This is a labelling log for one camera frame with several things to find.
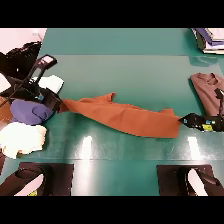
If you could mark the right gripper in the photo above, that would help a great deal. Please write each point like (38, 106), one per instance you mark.
(204, 123)

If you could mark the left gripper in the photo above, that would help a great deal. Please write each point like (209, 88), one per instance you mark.
(49, 99)

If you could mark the orange T-shirt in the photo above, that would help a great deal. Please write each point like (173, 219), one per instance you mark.
(126, 116)

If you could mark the purple garment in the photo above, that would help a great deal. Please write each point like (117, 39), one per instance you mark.
(30, 111)

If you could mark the brown shirt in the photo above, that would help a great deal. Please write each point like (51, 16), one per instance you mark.
(208, 91)

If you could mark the white folded garment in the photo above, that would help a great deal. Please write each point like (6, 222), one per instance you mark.
(217, 33)

